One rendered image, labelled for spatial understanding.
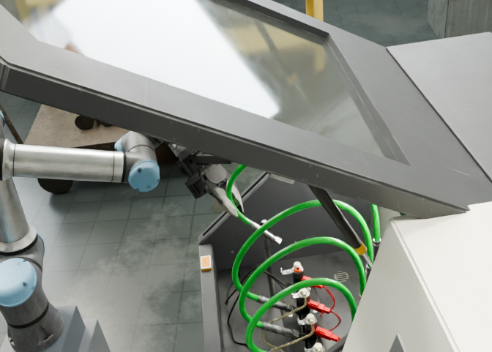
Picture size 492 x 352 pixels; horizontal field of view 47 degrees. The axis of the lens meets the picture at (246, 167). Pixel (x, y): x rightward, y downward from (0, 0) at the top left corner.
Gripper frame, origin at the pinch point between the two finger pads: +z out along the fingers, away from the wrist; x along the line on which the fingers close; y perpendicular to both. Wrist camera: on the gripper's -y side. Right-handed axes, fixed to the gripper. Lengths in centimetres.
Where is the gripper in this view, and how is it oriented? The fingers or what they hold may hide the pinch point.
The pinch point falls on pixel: (239, 209)
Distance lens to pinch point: 145.9
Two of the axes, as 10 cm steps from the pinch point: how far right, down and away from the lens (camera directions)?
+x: -5.2, 3.5, -7.8
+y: -6.2, 4.7, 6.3
